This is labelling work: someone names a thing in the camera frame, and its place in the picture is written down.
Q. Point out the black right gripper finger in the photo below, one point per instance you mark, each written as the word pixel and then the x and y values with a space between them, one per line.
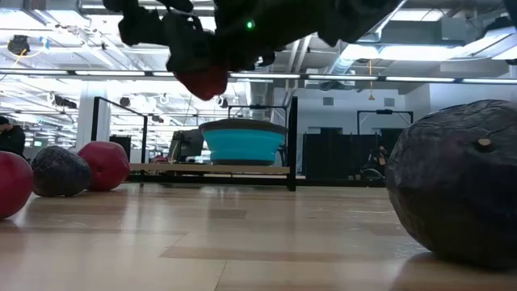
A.
pixel 187 58

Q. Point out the large dark red fruit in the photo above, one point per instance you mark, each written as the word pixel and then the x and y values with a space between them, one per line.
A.
pixel 206 87

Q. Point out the red round fruit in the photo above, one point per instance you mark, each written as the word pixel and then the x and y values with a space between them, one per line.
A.
pixel 107 165

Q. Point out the dark purple plum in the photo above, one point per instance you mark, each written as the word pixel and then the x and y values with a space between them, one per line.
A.
pixel 60 171
pixel 456 186

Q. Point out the small red fruit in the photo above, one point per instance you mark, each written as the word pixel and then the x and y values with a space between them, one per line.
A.
pixel 12 186

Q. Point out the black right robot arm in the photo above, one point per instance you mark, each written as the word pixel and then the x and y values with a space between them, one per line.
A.
pixel 291 24

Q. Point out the ceiling light strip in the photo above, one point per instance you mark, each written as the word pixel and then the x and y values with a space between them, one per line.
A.
pixel 420 79
pixel 109 73
pixel 343 77

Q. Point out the background monitor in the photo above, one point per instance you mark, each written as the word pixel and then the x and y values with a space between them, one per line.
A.
pixel 187 143

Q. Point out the blue collapsible bowl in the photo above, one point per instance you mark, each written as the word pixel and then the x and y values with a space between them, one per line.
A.
pixel 242 145

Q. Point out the black ceiling device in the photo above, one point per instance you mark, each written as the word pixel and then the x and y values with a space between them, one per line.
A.
pixel 18 44

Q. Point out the black partition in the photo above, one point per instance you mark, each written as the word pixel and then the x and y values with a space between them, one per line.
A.
pixel 331 153

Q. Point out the person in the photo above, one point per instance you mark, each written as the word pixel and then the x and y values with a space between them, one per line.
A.
pixel 12 139

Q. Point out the wide ceiling light panel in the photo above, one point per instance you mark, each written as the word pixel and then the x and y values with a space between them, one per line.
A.
pixel 424 52

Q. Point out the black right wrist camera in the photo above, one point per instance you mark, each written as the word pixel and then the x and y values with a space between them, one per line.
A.
pixel 141 26

